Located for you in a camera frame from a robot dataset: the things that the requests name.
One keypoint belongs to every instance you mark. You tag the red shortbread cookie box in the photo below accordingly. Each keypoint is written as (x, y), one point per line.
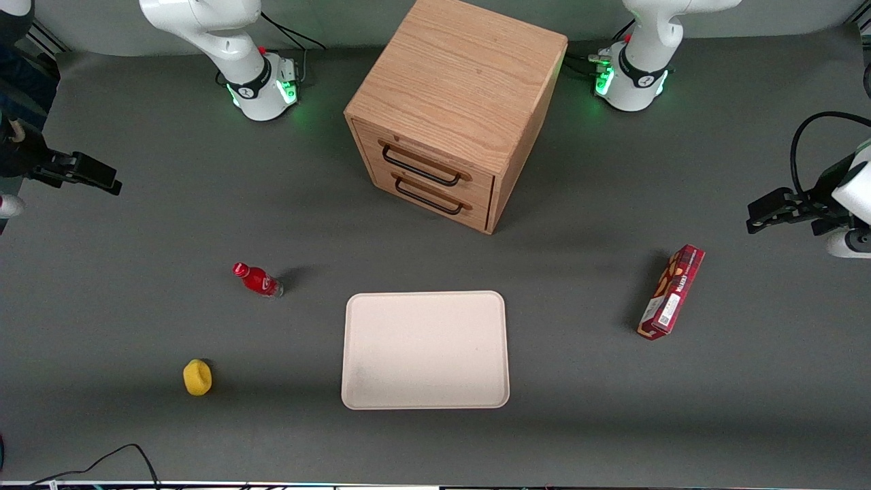
(670, 292)

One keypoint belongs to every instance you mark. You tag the aluminium frame profile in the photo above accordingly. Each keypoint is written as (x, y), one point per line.
(47, 39)
(861, 27)

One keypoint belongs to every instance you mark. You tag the yellow round object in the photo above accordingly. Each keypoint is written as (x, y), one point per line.
(197, 378)

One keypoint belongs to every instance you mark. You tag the wooden drawer front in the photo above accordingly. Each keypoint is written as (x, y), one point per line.
(480, 214)
(481, 187)

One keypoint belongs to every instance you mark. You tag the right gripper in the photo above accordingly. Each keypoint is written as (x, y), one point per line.
(20, 161)

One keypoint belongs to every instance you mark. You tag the dark blue fabric object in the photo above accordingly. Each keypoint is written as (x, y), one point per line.
(20, 75)

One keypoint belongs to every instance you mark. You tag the wooden two-drawer cabinet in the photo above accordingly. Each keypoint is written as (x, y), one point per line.
(456, 75)

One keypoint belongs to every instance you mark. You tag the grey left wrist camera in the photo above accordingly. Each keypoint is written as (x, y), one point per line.
(850, 245)

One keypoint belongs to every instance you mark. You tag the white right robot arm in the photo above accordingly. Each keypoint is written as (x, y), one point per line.
(231, 47)

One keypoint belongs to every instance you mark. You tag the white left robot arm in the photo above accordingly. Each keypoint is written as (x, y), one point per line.
(643, 61)

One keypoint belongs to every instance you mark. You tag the beige rectangular tray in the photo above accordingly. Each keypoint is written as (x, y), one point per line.
(425, 350)

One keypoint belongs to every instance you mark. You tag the red soda bottle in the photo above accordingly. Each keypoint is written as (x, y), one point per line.
(257, 279)

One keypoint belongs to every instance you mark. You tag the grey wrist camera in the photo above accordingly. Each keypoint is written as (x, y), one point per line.
(850, 245)
(9, 205)

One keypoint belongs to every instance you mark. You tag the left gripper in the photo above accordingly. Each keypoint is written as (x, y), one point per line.
(825, 190)

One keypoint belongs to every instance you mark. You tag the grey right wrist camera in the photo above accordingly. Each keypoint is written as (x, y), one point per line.
(9, 205)

